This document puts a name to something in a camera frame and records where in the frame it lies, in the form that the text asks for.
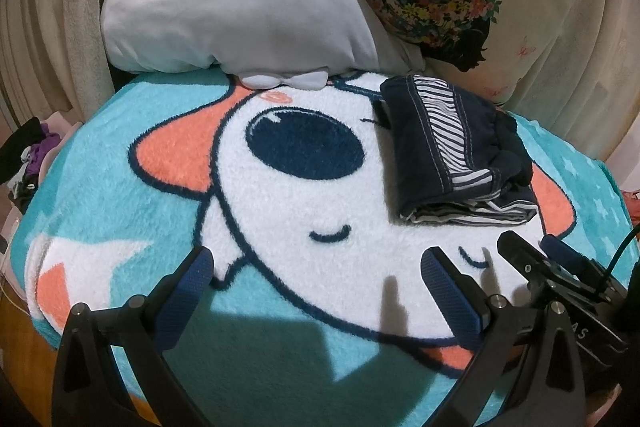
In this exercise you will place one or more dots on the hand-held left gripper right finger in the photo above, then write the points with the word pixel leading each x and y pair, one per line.
pixel 445 287

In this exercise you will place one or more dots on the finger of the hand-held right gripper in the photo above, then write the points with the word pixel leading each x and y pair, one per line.
pixel 567 254
pixel 522 254

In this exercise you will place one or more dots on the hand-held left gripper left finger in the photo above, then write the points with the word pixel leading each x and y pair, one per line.
pixel 192 287

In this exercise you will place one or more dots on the navy striped pants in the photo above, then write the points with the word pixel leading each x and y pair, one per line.
pixel 425 147

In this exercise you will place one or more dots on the teal printed blanket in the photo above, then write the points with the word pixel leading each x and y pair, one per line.
pixel 280 217

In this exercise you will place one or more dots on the pile of black purple clothes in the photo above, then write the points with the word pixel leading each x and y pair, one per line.
pixel 30 147

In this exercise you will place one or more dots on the beige curtain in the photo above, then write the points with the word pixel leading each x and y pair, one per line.
pixel 55 32

